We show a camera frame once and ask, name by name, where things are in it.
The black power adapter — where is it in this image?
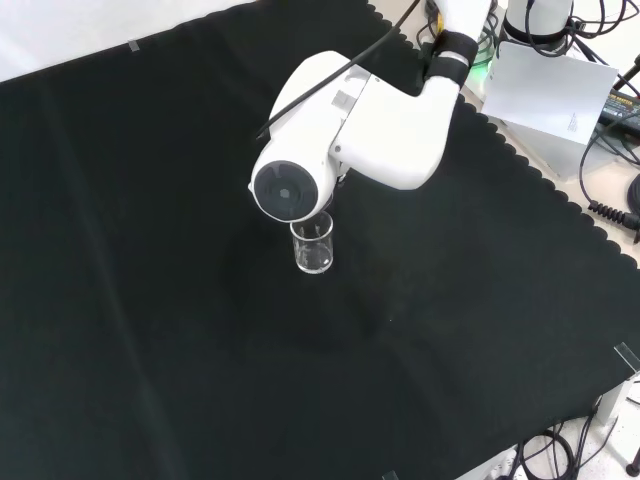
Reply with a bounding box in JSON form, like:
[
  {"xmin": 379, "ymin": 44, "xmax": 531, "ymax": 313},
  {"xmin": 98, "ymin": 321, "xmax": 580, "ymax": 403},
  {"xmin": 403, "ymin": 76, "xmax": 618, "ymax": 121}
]
[{"xmin": 598, "ymin": 89, "xmax": 640, "ymax": 127}]

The white metal bracket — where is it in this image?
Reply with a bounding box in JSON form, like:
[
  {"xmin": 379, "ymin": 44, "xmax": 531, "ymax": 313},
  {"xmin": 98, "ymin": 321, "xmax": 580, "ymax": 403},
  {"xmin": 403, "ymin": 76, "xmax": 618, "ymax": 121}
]
[{"xmin": 596, "ymin": 373, "xmax": 640, "ymax": 467}]

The black coiled cable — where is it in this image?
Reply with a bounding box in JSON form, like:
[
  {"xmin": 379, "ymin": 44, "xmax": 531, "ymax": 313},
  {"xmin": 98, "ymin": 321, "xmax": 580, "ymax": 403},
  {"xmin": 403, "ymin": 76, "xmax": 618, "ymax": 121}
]
[{"xmin": 587, "ymin": 199, "xmax": 640, "ymax": 232}]

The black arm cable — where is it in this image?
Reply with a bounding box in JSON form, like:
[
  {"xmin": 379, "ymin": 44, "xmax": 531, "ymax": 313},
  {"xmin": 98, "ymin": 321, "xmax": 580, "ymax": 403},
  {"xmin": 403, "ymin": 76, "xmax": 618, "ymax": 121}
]
[{"xmin": 256, "ymin": 0, "xmax": 422, "ymax": 140}]

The black bench cloth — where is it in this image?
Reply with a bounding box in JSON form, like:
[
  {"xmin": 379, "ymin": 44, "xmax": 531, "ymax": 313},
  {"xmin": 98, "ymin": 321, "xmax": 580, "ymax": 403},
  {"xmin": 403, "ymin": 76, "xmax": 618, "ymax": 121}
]
[{"xmin": 0, "ymin": 0, "xmax": 640, "ymax": 480}]

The white power strip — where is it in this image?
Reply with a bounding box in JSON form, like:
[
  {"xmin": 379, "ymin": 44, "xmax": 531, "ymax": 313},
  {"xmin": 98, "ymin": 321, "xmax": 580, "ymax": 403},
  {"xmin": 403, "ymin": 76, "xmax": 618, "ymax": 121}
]
[{"xmin": 477, "ymin": 447, "xmax": 521, "ymax": 480}]

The tall clear graduated beaker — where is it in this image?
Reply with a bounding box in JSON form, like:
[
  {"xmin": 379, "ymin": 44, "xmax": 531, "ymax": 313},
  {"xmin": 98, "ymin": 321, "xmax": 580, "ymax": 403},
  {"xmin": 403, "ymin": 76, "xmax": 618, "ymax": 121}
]
[{"xmin": 289, "ymin": 210, "xmax": 336, "ymax": 276}]

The grey metal box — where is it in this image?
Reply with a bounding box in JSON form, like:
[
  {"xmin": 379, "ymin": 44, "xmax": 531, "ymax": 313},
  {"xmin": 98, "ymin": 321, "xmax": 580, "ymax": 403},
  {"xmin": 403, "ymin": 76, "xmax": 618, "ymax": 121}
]
[{"xmin": 492, "ymin": 117, "xmax": 601, "ymax": 180}]

